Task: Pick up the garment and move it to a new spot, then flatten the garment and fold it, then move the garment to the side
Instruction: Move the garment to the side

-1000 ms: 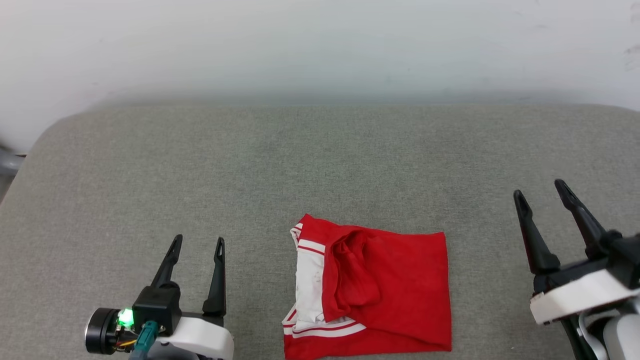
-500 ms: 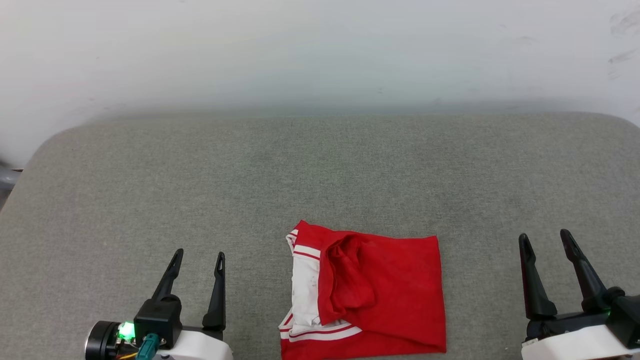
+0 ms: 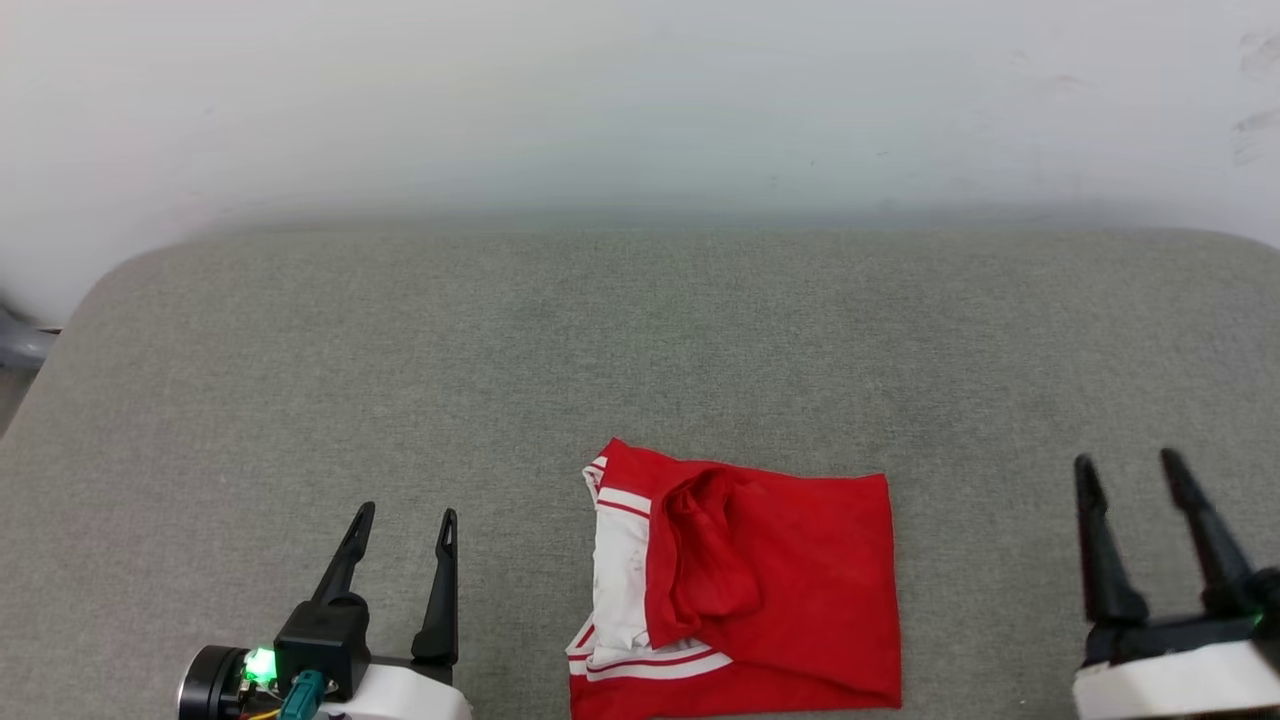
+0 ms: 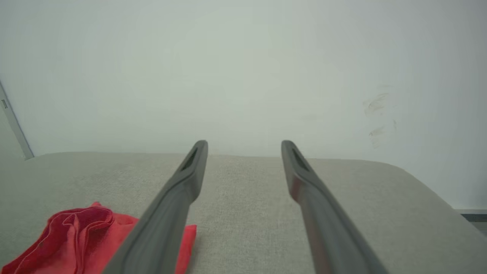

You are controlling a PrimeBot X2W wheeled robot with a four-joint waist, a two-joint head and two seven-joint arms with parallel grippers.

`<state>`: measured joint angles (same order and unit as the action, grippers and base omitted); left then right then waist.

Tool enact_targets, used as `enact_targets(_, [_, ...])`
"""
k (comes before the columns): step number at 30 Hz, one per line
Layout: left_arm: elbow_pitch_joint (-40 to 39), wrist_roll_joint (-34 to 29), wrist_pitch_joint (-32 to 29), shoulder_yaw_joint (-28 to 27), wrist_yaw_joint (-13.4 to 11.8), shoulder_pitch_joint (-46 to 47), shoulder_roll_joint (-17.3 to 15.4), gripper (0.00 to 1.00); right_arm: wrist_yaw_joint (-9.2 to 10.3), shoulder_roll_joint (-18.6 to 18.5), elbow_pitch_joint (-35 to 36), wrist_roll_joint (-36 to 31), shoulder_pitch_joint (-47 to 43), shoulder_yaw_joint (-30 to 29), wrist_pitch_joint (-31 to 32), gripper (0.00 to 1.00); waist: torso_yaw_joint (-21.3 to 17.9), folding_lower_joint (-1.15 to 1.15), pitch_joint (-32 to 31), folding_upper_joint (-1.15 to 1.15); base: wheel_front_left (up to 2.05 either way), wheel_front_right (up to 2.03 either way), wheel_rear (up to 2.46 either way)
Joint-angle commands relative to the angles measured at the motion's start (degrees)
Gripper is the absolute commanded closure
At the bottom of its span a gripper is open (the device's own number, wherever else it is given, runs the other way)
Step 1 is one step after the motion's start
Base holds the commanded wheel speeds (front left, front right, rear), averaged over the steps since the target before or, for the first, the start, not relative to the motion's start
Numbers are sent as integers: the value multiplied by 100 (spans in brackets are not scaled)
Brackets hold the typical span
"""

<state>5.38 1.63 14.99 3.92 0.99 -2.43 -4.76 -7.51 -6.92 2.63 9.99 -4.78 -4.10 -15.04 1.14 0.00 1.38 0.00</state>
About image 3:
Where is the red and white garment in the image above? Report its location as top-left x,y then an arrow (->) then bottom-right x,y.
565,437 -> 904,720

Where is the teal plug camera cable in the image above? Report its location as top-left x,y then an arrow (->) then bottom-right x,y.
278,669 -> 328,720

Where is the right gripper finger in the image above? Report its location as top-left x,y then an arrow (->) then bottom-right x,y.
1073,454 -> 1152,630
1159,447 -> 1267,617

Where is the grey rounded object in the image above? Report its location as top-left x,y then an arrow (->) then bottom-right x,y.
0,304 -> 61,373

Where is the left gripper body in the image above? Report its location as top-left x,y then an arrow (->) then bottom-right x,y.
318,654 -> 474,720

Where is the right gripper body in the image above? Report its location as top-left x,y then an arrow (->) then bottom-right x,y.
1071,568 -> 1280,720

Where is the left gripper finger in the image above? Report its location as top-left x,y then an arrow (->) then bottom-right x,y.
411,509 -> 460,665
313,502 -> 377,606

